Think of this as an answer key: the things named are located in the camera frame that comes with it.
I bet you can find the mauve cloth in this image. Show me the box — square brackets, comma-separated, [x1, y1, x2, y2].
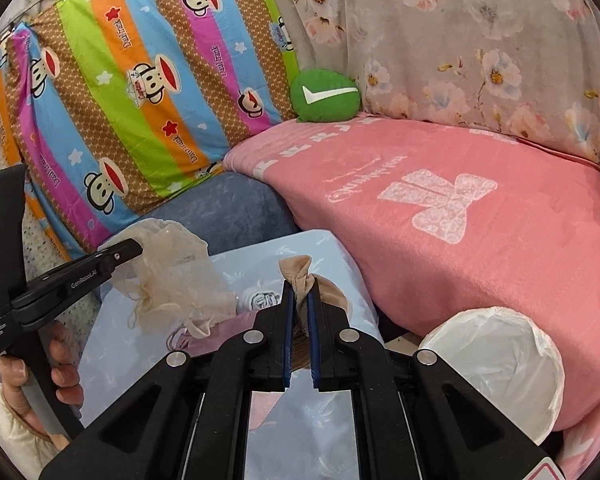
[166, 311, 258, 358]

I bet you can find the tan stocking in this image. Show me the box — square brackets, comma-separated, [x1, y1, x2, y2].
[278, 255, 349, 372]

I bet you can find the pink cloth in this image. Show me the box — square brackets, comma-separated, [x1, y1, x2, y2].
[249, 392, 283, 430]

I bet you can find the white lined trash bin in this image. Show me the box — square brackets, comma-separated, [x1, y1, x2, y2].
[419, 307, 566, 445]

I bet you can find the person's left hand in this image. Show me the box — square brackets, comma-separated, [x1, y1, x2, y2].
[0, 321, 84, 451]

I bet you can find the light blue palm tablecloth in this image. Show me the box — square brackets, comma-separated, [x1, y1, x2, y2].
[79, 230, 379, 479]

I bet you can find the cream sleeve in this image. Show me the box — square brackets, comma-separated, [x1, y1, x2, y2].
[0, 386, 59, 480]

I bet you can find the patterned white rolled sock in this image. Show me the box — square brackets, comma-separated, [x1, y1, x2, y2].
[237, 287, 282, 313]

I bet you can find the pink bow blanket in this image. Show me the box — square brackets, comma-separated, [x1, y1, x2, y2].
[224, 116, 600, 479]

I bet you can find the blue-grey velvet cushion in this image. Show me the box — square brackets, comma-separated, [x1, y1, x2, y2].
[147, 172, 299, 256]

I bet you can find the colourful monkey cartoon sheet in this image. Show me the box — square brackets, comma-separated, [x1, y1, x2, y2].
[0, 0, 299, 259]

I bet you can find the green check mark cushion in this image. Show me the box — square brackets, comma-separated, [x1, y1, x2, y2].
[290, 68, 361, 122]

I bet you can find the grey floral sheet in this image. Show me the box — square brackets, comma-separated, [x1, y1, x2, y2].
[276, 0, 600, 166]

